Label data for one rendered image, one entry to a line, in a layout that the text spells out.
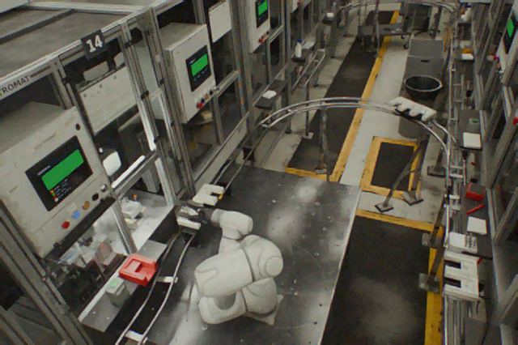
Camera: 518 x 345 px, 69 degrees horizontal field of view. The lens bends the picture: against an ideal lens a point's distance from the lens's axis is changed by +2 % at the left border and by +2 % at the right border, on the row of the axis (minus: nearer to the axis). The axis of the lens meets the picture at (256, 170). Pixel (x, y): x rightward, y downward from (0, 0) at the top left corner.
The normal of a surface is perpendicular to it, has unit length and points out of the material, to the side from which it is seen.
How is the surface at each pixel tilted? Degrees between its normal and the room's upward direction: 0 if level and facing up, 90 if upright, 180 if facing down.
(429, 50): 89
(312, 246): 0
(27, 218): 90
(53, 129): 90
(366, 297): 0
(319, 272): 0
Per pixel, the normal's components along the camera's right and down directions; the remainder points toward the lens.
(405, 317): -0.07, -0.78
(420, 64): -0.34, 0.62
